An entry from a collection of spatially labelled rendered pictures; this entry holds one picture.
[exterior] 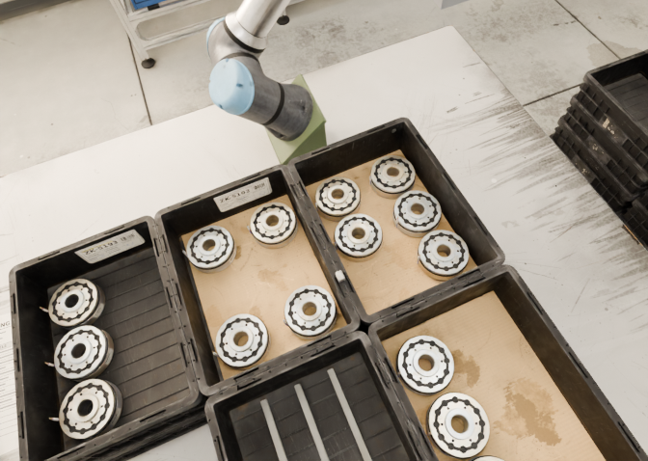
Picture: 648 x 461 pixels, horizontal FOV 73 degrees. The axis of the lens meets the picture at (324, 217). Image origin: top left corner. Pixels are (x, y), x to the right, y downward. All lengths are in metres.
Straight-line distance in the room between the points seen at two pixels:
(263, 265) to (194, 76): 1.84
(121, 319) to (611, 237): 1.15
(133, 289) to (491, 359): 0.75
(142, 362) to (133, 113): 1.82
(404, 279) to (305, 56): 1.89
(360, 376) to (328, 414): 0.09
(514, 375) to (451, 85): 0.88
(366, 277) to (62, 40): 2.74
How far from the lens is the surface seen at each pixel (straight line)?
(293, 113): 1.13
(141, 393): 0.97
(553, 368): 0.93
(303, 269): 0.95
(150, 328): 1.00
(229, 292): 0.96
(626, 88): 1.95
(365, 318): 0.80
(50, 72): 3.12
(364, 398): 0.88
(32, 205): 1.48
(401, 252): 0.96
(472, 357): 0.91
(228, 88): 1.06
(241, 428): 0.90
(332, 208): 0.98
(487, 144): 1.32
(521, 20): 2.95
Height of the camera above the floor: 1.70
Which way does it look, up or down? 61 degrees down
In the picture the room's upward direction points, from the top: 8 degrees counter-clockwise
